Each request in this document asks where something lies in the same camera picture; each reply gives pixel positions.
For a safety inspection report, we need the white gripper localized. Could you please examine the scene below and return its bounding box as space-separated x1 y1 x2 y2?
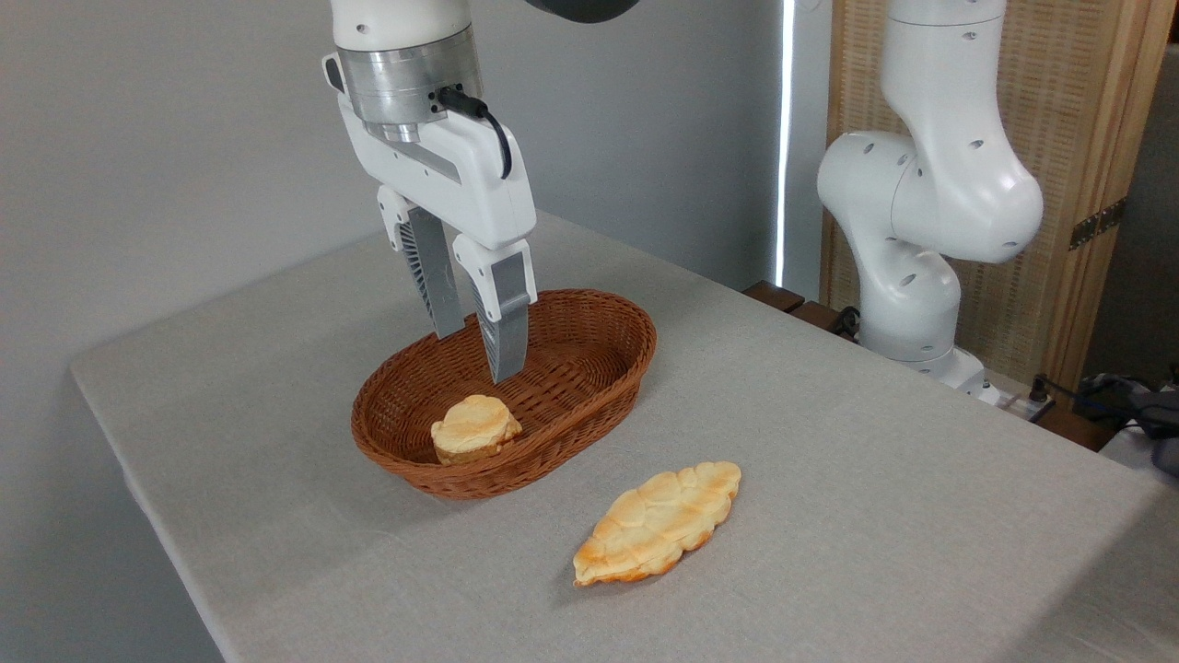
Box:
335 92 539 386

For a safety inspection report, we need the long braided bread loaf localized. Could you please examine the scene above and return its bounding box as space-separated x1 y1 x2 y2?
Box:
572 460 743 588

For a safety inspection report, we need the small round bread piece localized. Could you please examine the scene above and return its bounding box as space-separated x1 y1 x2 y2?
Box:
430 394 523 467

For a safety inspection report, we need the brown woven wicker basket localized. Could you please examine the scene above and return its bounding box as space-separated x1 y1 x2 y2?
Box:
350 288 659 502

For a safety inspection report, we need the grey tablecloth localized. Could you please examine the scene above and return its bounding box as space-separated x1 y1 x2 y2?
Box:
71 210 1179 663

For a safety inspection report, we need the metal screen hinge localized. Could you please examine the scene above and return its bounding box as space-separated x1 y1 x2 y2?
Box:
1068 198 1127 251

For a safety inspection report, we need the wooden rattan folding screen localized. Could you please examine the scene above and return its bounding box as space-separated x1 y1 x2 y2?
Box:
820 0 1179 390

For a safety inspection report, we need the grey device housing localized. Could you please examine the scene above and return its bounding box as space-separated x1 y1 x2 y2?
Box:
1138 391 1179 478

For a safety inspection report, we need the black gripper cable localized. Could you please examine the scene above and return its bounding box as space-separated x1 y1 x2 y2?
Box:
436 86 514 181

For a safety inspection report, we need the black cable bundle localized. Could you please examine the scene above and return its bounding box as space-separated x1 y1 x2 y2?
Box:
1029 366 1179 436

